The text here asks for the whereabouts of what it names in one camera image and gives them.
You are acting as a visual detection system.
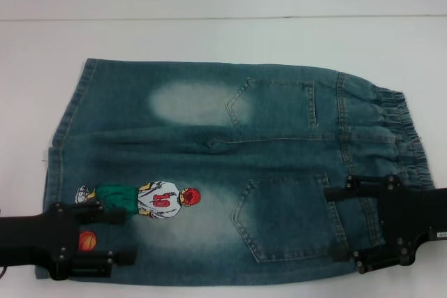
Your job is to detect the blue denim shorts with cartoon print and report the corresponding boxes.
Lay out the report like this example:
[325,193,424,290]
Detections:
[34,57,436,277]

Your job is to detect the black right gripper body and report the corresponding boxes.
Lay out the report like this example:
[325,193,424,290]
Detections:
[379,174,447,268]

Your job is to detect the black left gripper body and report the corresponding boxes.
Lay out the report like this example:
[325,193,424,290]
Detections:
[0,202,81,281]

